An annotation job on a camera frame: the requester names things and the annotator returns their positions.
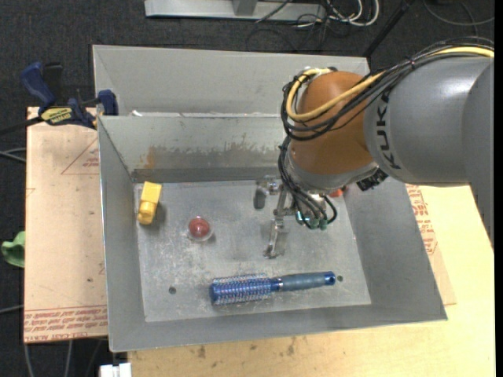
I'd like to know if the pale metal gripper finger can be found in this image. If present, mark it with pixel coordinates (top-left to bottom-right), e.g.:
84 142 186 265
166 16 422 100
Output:
262 218 279 258
275 218 288 258

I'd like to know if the blue round hairbrush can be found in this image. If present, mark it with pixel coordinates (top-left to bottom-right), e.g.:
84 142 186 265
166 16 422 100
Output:
208 270 337 306

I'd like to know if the grey metal bin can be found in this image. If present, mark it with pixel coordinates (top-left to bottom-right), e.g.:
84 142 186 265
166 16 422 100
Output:
92 44 449 353

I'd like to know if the clear dome with red centre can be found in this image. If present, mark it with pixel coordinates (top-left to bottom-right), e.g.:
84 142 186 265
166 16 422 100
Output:
187 215 215 243

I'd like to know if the yellow plastic toy block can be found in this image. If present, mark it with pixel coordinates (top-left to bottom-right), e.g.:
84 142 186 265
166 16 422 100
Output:
137 181 163 226

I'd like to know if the brown cardboard board, red print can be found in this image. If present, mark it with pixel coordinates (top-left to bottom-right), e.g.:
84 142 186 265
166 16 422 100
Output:
23 106 458 344

